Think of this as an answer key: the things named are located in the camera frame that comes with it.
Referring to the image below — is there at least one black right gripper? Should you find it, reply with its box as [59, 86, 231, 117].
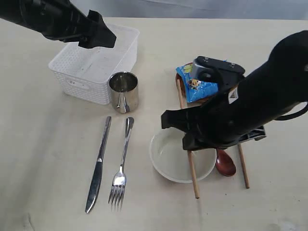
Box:
[161, 96, 266, 151]

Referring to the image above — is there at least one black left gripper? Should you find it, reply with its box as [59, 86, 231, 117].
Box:
[19, 0, 116, 49]

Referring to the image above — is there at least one white ceramic bowl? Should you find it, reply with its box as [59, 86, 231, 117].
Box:
[149, 128, 217, 183]

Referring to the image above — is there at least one wooden chopstick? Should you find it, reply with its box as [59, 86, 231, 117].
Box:
[176, 79, 200, 199]
[237, 144, 250, 189]

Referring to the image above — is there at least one blue chips bag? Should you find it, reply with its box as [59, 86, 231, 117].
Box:
[178, 63, 218, 102]

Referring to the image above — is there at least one red-brown wooden spoon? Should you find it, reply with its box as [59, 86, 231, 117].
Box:
[215, 149, 236, 177]

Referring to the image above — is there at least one stainless steel cup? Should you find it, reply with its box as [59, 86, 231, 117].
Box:
[109, 72, 139, 114]

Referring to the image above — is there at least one stainless steel fork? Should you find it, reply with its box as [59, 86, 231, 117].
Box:
[108, 117, 134, 207]

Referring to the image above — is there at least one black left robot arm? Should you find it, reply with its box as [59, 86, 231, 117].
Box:
[0, 0, 116, 49]

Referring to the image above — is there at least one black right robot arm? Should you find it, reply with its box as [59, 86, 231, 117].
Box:
[161, 30, 308, 151]

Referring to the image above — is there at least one white perforated plastic basket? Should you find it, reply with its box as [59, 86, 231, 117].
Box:
[48, 24, 140, 105]

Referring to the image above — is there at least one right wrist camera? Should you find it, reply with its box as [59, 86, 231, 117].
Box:
[190, 56, 245, 92]

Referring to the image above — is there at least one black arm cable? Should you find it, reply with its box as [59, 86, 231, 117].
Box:
[275, 102, 308, 121]

